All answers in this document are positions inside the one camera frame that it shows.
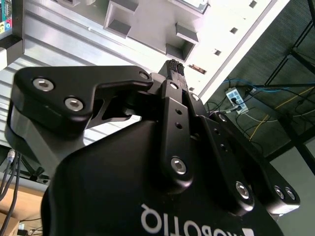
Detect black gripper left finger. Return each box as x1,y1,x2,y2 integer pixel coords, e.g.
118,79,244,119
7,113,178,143
11,59,195,195

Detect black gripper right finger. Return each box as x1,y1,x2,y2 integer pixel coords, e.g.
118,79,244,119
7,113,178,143
176,62,301,217

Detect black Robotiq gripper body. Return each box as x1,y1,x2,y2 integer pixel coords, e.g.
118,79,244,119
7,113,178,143
40,119,283,236

